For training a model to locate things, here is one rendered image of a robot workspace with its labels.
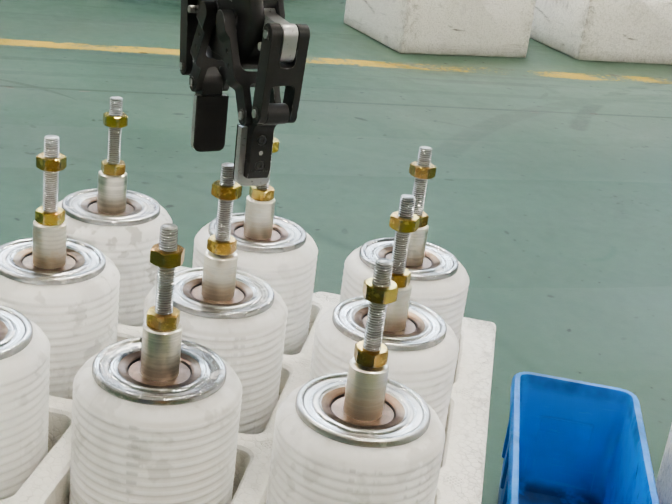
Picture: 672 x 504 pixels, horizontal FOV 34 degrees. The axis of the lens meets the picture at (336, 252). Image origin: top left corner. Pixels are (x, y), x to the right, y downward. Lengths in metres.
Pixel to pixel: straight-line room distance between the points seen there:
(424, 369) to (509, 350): 0.62
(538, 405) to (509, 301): 0.45
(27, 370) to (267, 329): 0.16
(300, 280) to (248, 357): 0.13
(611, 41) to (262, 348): 2.61
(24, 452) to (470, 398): 0.32
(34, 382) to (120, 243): 0.20
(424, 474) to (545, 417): 0.41
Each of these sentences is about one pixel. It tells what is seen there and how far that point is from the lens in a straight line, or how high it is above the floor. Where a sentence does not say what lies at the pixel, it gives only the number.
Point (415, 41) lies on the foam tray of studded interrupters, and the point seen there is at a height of 0.03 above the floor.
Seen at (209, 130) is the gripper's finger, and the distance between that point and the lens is 0.72.
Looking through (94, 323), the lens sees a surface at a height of 0.22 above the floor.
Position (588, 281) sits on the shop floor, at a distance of 1.55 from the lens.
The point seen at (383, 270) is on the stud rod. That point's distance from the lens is 0.57.
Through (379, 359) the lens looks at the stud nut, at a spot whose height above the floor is 0.29.
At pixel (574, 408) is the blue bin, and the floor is 0.10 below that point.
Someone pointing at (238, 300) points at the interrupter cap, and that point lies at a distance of 0.73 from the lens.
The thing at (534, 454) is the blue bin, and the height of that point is 0.04.
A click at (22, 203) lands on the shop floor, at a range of 1.60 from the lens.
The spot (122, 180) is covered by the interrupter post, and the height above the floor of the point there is 0.28.
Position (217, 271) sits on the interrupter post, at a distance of 0.71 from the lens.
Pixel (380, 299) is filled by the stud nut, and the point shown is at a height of 0.32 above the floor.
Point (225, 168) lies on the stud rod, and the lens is 0.70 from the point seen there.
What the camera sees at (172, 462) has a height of 0.22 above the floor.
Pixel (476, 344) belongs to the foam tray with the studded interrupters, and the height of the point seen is 0.18.
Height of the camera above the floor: 0.55
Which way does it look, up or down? 22 degrees down
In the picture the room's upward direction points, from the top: 7 degrees clockwise
